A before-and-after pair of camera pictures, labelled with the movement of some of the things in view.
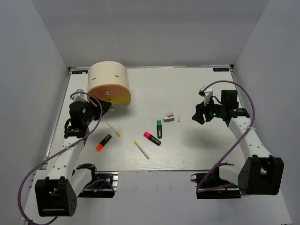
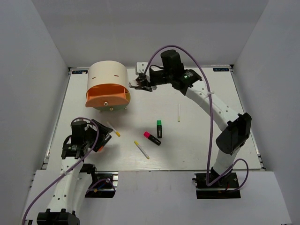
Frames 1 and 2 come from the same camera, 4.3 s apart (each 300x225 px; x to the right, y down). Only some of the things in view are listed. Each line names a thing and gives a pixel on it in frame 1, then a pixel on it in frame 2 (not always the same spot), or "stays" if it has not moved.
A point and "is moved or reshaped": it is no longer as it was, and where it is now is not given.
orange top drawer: (110, 91) is moved or reshaped
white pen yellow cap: (143, 152) stays
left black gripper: (105, 105) to (103, 131)
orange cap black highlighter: (103, 142) stays
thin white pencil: (178, 119) stays
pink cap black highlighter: (147, 135) stays
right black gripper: (198, 116) to (148, 88)
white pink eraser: (168, 117) to (133, 83)
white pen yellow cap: (117, 133) stays
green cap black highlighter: (159, 129) stays
